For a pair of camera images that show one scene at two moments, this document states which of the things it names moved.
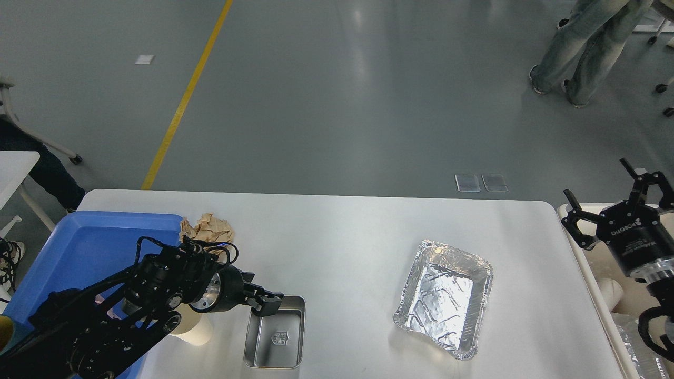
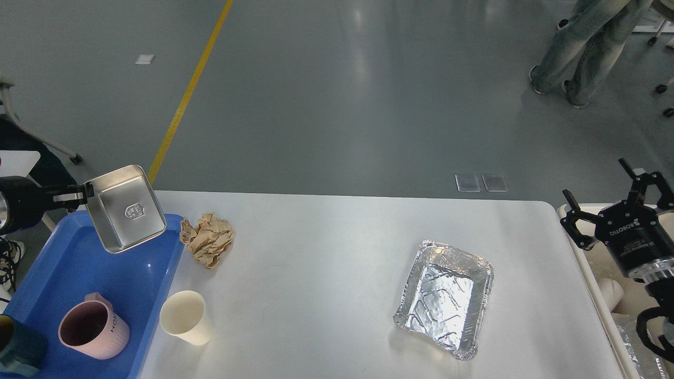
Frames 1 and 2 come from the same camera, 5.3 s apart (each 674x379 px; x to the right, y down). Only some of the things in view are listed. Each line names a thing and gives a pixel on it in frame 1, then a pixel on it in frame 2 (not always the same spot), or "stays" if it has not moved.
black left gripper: (225, 290) to (23, 202)
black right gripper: (634, 233) stays
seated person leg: (49, 173) stays
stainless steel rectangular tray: (277, 341) to (126, 209)
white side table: (15, 167) stays
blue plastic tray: (82, 246) stays
